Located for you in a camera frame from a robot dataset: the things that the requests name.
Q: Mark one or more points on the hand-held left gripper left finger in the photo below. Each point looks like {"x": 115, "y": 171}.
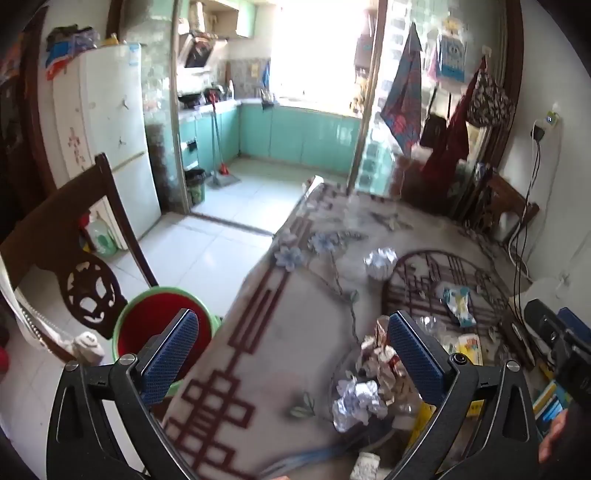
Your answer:
{"x": 170, "y": 357}

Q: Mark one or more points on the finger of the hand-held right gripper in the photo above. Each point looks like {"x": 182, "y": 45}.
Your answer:
{"x": 542, "y": 321}
{"x": 575, "y": 323}

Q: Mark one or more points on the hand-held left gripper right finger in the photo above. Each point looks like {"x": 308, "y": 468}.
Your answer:
{"x": 415, "y": 362}

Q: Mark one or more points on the red bucket with green rim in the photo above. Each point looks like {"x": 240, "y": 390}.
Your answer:
{"x": 143, "y": 318}

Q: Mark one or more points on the dark green trash bin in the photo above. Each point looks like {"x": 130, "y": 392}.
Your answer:
{"x": 195, "y": 187}

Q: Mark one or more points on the person's right hand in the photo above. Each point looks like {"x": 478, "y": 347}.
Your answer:
{"x": 554, "y": 436}

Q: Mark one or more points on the white appliance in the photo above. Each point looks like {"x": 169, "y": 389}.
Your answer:
{"x": 540, "y": 295}

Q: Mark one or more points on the crumpled red white wrapper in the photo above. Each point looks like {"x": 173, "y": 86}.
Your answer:
{"x": 383, "y": 360}

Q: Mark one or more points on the clear plastic wrapper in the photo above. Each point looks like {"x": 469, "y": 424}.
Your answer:
{"x": 431, "y": 328}

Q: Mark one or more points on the stack of books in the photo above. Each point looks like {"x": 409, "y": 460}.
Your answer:
{"x": 551, "y": 401}

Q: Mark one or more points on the yellow snack packet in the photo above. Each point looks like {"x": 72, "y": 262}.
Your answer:
{"x": 468, "y": 348}

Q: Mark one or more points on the crumpled silver foil ball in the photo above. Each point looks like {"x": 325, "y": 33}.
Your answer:
{"x": 381, "y": 263}
{"x": 358, "y": 404}

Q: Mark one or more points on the blue white snack wrapper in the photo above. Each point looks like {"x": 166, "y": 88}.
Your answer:
{"x": 457, "y": 304}

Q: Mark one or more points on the round dark lattice mat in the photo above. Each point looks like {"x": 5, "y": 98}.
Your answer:
{"x": 415, "y": 286}

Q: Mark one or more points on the dark carved wooden chair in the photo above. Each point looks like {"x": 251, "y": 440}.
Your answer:
{"x": 83, "y": 281}

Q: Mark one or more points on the brown wooden chair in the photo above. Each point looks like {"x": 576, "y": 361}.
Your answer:
{"x": 512, "y": 207}

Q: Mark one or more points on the table with patterned cloth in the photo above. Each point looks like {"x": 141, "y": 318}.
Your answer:
{"x": 295, "y": 323}

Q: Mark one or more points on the green plastic bottle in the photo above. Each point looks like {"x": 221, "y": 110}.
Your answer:
{"x": 102, "y": 237}

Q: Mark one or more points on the red hanging garment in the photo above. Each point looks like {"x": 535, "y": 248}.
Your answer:
{"x": 450, "y": 143}

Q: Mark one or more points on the black hanging bag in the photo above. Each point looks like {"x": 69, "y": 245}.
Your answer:
{"x": 434, "y": 131}

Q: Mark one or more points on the mop with red head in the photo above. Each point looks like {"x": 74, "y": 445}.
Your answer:
{"x": 217, "y": 138}

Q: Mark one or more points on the white refrigerator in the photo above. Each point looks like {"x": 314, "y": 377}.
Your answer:
{"x": 115, "y": 138}

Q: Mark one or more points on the black white floral bag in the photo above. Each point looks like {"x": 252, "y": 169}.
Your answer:
{"x": 489, "y": 99}

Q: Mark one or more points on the teal kitchen base cabinets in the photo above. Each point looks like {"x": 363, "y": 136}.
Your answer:
{"x": 300, "y": 134}

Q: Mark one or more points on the blue red hanging cloth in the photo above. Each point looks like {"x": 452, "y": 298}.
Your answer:
{"x": 406, "y": 101}

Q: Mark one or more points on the blue white hanging bag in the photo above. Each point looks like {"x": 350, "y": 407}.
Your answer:
{"x": 451, "y": 53}

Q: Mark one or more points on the black range hood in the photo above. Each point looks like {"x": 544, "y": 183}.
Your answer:
{"x": 198, "y": 53}

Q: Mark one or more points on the black wall charger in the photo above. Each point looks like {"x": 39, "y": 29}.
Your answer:
{"x": 537, "y": 131}

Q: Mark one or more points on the white wall socket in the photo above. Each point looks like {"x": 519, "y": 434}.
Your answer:
{"x": 552, "y": 118}

